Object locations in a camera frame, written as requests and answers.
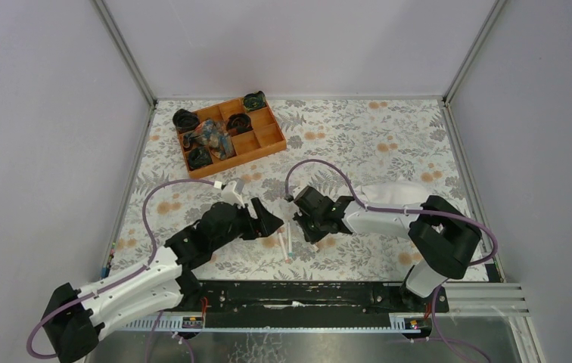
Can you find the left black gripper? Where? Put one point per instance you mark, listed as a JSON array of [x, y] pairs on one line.
[[254, 220]]

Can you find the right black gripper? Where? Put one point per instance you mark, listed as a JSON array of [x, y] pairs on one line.
[[309, 215]]

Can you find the white pen orange tip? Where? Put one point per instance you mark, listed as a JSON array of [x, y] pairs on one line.
[[283, 246]]

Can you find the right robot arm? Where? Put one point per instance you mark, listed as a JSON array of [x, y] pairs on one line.
[[401, 209]]

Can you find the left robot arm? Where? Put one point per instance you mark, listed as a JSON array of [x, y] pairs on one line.
[[77, 319]]

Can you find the white pen teal tip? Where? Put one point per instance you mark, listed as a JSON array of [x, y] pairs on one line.
[[289, 241]]

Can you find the black roll bottom tray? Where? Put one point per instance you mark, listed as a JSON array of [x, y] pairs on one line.
[[198, 158]]

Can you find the orange wooden divided tray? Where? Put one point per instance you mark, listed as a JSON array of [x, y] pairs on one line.
[[265, 139]]

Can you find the colourful crumpled wrapper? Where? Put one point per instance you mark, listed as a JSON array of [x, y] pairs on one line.
[[212, 135]]

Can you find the black roll middle tray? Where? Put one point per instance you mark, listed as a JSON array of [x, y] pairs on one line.
[[239, 123]]

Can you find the black roll top tray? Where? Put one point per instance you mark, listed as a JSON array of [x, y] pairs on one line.
[[254, 101]]

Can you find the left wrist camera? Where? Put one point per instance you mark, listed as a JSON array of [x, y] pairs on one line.
[[232, 192]]

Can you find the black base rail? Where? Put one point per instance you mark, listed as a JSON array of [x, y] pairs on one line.
[[307, 305]]

